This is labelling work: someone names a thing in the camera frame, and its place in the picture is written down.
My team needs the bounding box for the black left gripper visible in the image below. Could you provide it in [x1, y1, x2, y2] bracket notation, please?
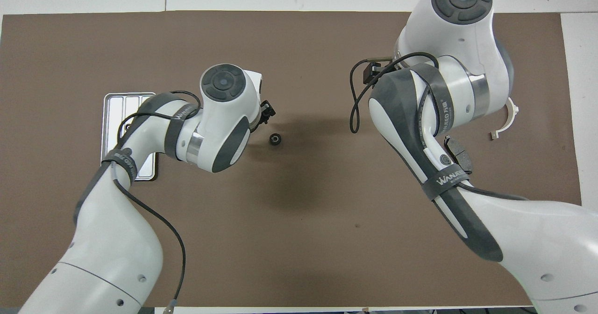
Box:
[252, 100, 276, 131]

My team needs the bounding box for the dark grey brake pad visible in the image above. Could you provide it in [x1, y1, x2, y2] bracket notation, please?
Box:
[444, 136, 473, 175]

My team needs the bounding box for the silver metal tray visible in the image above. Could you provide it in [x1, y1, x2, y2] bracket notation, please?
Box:
[100, 92, 159, 181]

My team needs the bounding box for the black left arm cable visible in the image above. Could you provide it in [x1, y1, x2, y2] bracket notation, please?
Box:
[112, 90, 201, 314]

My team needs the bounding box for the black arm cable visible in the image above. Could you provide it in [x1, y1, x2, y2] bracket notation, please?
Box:
[349, 52, 440, 134]
[112, 90, 201, 314]

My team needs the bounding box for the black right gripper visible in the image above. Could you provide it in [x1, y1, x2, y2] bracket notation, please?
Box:
[364, 59, 395, 85]

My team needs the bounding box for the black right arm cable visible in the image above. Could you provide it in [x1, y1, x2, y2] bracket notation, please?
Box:
[349, 52, 440, 134]

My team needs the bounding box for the white curved plastic bracket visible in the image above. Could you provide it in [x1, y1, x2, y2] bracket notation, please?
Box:
[490, 97, 520, 140]

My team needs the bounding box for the brown table mat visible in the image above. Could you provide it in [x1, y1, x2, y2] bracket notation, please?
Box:
[0, 11, 582, 307]

